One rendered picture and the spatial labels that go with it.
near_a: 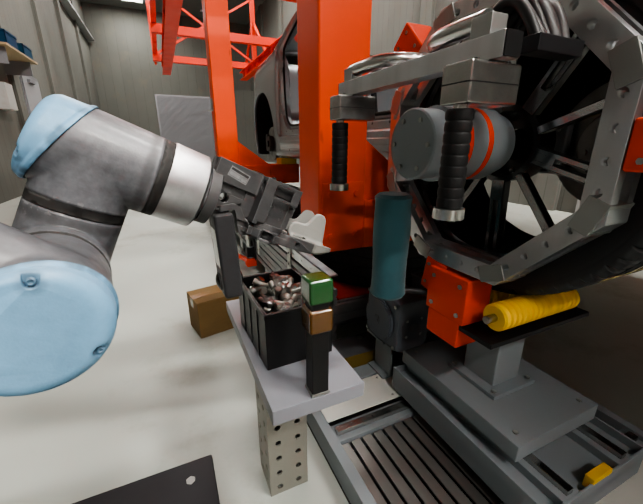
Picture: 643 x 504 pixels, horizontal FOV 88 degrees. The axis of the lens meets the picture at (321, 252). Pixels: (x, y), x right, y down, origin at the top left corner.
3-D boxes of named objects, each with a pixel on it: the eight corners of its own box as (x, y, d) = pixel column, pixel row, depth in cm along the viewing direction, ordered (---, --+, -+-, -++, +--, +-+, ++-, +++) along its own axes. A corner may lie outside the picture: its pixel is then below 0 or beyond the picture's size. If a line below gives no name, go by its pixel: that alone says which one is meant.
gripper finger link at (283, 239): (319, 247, 47) (264, 227, 42) (315, 257, 47) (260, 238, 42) (304, 239, 51) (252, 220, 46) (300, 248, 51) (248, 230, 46)
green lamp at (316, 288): (334, 302, 51) (334, 278, 50) (310, 307, 50) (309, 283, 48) (323, 292, 55) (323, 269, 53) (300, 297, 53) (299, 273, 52)
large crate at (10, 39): (-10, 48, 512) (-14, 34, 507) (19, 51, 526) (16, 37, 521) (-25, 40, 471) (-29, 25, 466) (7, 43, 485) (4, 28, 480)
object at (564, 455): (636, 475, 81) (648, 444, 78) (540, 546, 67) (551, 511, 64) (471, 360, 125) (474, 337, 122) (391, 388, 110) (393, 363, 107)
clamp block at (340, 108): (375, 120, 74) (376, 94, 73) (339, 119, 71) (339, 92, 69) (363, 122, 79) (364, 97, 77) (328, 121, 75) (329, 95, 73)
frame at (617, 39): (602, 316, 56) (724, -100, 39) (578, 324, 53) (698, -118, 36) (400, 237, 103) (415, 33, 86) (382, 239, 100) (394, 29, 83)
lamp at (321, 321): (333, 331, 53) (334, 308, 51) (310, 337, 51) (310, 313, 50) (323, 319, 56) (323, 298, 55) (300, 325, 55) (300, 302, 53)
